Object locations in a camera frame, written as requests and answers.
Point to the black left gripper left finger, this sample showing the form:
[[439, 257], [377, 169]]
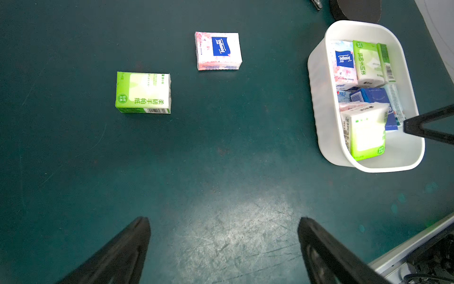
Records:
[[120, 261]]

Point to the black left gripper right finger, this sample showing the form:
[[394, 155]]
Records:
[[328, 261]]

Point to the green tissue pack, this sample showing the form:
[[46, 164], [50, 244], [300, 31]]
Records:
[[368, 65], [388, 74], [143, 93], [364, 130]]

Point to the pink tissue pack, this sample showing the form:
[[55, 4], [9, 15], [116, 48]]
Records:
[[344, 106], [218, 51], [343, 64]]

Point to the light blue cartoon tissue pack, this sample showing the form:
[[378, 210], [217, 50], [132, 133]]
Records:
[[349, 96]]

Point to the white plastic storage box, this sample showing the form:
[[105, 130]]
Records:
[[402, 151]]

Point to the black metal cup tree stand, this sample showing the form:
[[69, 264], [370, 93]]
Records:
[[356, 10]]

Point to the silver metal fork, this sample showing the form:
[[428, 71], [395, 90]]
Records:
[[317, 4]]

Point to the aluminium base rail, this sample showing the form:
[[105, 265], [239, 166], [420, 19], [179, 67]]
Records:
[[426, 258]]

